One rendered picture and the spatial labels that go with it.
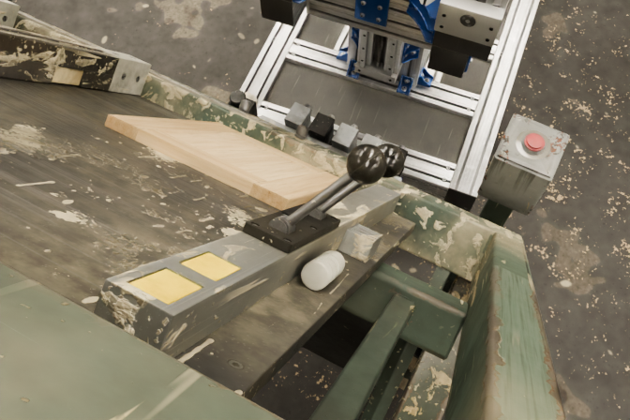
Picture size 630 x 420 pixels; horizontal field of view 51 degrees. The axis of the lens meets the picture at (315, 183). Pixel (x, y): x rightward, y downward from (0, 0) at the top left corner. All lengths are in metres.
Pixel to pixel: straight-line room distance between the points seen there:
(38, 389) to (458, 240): 1.16
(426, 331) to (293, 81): 1.44
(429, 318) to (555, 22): 2.04
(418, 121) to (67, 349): 2.06
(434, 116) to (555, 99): 0.58
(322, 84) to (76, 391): 2.13
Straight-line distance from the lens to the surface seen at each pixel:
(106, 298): 0.43
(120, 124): 1.05
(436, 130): 2.22
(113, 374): 0.21
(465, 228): 1.31
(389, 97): 2.28
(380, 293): 1.00
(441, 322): 1.00
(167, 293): 0.44
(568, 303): 2.31
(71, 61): 1.27
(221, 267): 0.51
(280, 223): 0.64
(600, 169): 2.55
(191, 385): 0.22
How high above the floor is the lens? 2.08
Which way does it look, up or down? 63 degrees down
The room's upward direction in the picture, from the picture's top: 1 degrees counter-clockwise
